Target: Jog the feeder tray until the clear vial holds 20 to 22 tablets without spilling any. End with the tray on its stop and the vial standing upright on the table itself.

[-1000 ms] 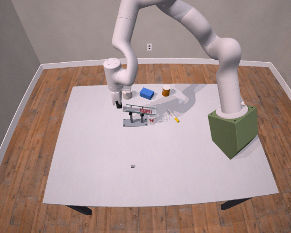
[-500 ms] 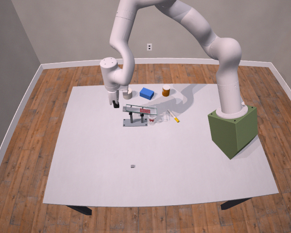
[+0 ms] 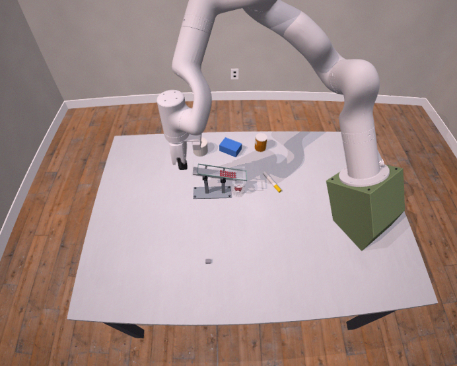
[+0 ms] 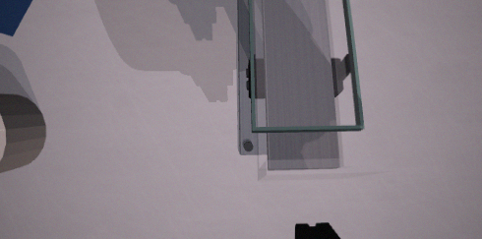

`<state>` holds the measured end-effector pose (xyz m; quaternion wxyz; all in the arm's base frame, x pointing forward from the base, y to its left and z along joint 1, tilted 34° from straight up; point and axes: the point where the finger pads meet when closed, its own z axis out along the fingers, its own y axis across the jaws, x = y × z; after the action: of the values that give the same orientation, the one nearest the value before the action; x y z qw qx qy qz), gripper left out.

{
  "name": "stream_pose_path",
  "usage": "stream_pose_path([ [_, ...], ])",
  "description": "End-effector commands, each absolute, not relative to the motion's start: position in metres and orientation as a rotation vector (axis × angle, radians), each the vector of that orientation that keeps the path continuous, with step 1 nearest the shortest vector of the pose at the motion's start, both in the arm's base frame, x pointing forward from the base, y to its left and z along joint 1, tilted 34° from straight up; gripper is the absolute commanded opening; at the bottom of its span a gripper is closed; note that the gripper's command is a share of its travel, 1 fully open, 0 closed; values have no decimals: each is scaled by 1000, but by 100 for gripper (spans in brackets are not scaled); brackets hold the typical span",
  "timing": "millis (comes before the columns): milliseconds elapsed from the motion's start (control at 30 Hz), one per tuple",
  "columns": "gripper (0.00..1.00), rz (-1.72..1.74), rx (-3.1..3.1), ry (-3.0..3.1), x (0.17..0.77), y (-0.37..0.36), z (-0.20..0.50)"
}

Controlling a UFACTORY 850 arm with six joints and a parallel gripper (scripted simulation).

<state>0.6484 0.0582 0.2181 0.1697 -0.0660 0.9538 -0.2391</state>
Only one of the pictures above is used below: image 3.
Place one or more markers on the clear glass vial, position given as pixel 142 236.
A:
pixel 238 191

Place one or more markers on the blue box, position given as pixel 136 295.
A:
pixel 230 147

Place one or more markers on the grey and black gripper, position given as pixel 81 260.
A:
pixel 178 154

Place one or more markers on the amber pill bottle with white cap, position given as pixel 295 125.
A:
pixel 260 142

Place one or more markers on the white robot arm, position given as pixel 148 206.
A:
pixel 356 79

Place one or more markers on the white cylinder with yellow cap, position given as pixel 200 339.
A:
pixel 271 181

